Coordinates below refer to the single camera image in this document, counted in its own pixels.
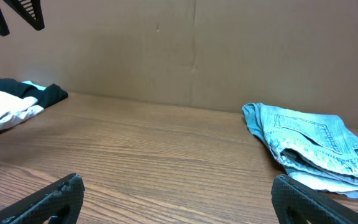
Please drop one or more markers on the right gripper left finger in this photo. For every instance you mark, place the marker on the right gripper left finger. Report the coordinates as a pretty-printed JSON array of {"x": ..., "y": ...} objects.
[{"x": 59, "y": 202}]

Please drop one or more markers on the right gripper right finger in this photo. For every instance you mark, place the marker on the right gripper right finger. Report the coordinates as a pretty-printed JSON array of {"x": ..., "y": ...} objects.
[{"x": 295, "y": 203}]

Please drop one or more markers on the light blue denim shorts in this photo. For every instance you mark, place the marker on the light blue denim shorts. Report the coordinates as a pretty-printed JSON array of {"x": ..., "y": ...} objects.
[{"x": 314, "y": 149}]

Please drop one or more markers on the light blue garment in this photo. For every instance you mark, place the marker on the light blue garment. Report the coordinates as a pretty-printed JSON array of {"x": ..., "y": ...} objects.
[{"x": 39, "y": 87}]

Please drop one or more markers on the black garment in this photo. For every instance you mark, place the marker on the black garment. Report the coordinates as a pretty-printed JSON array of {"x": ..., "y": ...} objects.
[{"x": 46, "y": 98}]

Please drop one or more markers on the beige shorts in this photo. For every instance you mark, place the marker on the beige shorts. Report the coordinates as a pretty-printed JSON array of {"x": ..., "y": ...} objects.
[{"x": 15, "y": 110}]

